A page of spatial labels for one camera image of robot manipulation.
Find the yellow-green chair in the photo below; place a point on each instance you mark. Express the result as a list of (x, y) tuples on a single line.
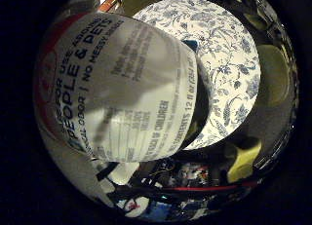
[(273, 75)]

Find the dark teal cloth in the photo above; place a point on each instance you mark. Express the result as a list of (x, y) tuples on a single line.
[(191, 45)]

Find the white insect killer spray bottle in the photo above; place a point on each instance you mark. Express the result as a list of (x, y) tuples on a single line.
[(123, 88)]

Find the blue floral patterned plate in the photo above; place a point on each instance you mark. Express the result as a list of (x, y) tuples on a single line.
[(227, 56)]

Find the yellow round object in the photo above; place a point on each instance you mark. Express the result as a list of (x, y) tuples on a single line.
[(243, 161)]

